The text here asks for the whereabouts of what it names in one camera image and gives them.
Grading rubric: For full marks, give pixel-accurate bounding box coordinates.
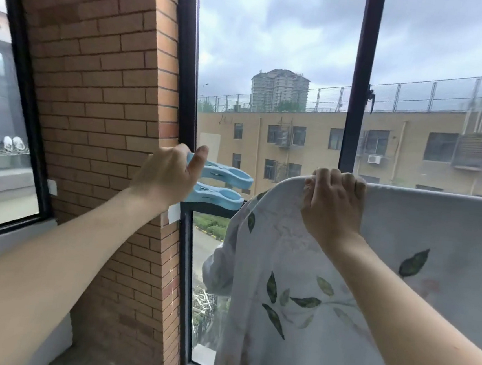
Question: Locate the person's right hand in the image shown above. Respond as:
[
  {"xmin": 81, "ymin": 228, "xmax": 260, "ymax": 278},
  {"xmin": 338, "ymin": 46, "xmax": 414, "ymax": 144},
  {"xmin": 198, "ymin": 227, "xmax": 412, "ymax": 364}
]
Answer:
[{"xmin": 297, "ymin": 165, "xmax": 370, "ymax": 254}]

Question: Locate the metal rooftop fence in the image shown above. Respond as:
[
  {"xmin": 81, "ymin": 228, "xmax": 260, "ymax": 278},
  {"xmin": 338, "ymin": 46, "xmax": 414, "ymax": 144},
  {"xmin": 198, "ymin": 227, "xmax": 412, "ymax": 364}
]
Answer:
[{"xmin": 197, "ymin": 43, "xmax": 482, "ymax": 139}]

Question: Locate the white hanging garment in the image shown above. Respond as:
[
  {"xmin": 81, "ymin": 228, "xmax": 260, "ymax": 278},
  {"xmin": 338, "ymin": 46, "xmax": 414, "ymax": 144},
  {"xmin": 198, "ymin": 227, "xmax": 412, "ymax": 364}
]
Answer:
[{"xmin": 200, "ymin": 238, "xmax": 238, "ymax": 297}]

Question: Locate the person's left hand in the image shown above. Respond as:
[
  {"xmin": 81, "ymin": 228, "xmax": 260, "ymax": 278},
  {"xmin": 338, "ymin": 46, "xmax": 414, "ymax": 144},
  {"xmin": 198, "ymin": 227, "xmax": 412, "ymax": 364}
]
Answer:
[{"xmin": 128, "ymin": 138, "xmax": 209, "ymax": 217}]

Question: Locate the large blue plastic clothes clip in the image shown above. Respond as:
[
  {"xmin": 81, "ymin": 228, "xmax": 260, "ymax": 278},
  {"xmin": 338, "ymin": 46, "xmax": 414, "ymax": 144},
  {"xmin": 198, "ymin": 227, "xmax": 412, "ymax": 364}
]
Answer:
[{"xmin": 181, "ymin": 152, "xmax": 256, "ymax": 213}]

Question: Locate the metal outdoor drying rack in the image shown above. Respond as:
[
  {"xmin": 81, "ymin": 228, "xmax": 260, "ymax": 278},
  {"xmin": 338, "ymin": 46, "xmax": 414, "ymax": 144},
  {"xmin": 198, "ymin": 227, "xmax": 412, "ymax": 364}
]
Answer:
[{"xmin": 191, "ymin": 287, "xmax": 219, "ymax": 316}]

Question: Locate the grey window sill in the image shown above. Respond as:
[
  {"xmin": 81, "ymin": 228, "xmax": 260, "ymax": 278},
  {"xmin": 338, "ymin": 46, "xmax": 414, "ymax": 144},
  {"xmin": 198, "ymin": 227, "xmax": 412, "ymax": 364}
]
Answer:
[{"xmin": 0, "ymin": 212, "xmax": 60, "ymax": 282}]

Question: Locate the person's left forearm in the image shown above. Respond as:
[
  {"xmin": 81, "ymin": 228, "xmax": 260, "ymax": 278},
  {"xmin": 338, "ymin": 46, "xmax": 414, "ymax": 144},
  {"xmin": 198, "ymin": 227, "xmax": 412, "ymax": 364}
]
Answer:
[{"xmin": 0, "ymin": 172, "xmax": 170, "ymax": 365}]

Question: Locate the white leaf print bed sheet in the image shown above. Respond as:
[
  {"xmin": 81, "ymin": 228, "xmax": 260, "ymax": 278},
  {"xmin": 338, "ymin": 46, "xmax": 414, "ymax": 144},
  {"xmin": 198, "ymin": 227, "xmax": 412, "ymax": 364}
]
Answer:
[{"xmin": 210, "ymin": 168, "xmax": 482, "ymax": 365}]

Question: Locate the tall grey tower building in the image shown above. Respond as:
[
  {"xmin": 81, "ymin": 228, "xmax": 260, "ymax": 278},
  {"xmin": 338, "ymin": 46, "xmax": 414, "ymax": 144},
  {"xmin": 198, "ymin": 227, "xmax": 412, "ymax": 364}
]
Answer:
[{"xmin": 248, "ymin": 66, "xmax": 312, "ymax": 116}]

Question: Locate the black framed side window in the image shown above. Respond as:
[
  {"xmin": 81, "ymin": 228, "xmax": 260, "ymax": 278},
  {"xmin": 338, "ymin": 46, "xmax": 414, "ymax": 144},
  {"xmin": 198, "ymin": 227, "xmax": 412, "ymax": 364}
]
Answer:
[{"xmin": 0, "ymin": 0, "xmax": 79, "ymax": 255}]

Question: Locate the beige low building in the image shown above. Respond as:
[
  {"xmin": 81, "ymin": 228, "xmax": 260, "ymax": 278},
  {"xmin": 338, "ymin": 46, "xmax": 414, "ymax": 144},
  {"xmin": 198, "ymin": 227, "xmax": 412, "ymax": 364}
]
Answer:
[{"xmin": 189, "ymin": 80, "xmax": 482, "ymax": 221}]

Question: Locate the metal wire dish rack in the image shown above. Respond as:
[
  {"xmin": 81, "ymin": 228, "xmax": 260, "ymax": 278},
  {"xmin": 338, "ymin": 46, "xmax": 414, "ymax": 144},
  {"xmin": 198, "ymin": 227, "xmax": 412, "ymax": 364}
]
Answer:
[{"xmin": 0, "ymin": 134, "xmax": 32, "ymax": 161}]

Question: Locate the green hedge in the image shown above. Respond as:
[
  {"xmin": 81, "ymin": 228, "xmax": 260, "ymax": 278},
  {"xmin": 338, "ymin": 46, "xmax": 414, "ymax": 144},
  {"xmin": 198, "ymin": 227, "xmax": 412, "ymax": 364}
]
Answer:
[{"xmin": 192, "ymin": 212, "xmax": 232, "ymax": 242}]

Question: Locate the person's right forearm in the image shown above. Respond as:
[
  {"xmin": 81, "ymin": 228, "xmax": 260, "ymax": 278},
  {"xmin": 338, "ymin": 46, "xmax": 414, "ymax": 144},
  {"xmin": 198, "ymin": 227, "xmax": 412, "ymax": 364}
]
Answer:
[{"xmin": 308, "ymin": 230, "xmax": 482, "ymax": 365}]

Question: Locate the black metal window frame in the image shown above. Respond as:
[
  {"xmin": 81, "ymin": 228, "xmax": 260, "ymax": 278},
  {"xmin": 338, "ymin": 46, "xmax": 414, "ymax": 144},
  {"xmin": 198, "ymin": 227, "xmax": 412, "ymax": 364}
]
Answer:
[{"xmin": 140, "ymin": 0, "xmax": 388, "ymax": 365}]

